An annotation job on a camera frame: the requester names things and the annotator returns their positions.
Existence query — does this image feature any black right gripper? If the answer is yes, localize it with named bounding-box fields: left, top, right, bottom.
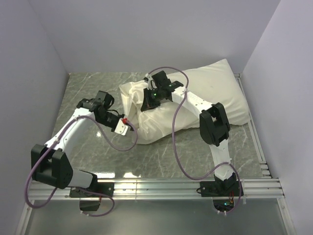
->
left=141, top=88, right=163, bottom=112

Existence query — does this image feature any cream pillowcase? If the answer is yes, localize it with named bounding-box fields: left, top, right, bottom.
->
left=119, top=59, right=250, bottom=144

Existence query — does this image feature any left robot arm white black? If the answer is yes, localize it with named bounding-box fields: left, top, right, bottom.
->
left=31, top=91, right=128, bottom=197

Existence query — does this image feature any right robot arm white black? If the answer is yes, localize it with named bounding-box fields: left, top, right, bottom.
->
left=141, top=70, right=240, bottom=196

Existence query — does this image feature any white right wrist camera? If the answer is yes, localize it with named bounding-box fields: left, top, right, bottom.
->
left=144, top=73, right=157, bottom=90

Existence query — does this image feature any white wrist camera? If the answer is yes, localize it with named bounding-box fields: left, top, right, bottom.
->
left=144, top=73, right=157, bottom=90
left=113, top=118, right=131, bottom=136

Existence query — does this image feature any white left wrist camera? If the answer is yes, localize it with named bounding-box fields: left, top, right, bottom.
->
left=113, top=118, right=131, bottom=136

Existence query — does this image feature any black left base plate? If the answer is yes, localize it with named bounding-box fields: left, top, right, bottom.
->
left=69, top=182, right=114, bottom=198

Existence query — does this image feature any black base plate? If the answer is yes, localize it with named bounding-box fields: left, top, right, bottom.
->
left=196, top=181, right=244, bottom=197
left=69, top=182, right=114, bottom=198

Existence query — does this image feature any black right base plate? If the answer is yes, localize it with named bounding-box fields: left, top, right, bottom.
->
left=196, top=181, right=244, bottom=197

